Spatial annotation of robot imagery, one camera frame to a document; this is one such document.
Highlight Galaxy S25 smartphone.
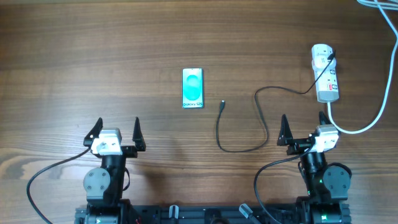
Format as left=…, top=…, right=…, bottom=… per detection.
left=182, top=68, right=204, bottom=109

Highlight white cables at corner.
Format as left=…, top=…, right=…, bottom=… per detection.
left=356, top=0, right=398, bottom=11

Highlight white USB charger plug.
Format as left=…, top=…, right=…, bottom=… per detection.
left=312, top=54, right=336, bottom=72

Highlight white power strip cord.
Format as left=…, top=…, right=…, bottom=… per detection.
left=326, top=0, right=398, bottom=135

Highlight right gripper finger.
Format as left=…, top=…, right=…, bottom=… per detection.
left=277, top=114, right=293, bottom=146
left=318, top=111, right=331, bottom=125

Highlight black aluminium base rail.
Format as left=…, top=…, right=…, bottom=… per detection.
left=74, top=203, right=352, bottom=224

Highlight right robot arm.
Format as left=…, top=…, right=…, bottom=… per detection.
left=277, top=111, right=352, bottom=224

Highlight black USB-C charging cable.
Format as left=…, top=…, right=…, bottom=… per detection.
left=215, top=50, right=336, bottom=154

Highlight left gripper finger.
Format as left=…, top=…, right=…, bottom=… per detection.
left=132, top=117, right=146, bottom=151
left=83, top=117, right=103, bottom=147

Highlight white power strip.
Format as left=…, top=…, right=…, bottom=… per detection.
left=312, top=44, right=339, bottom=103

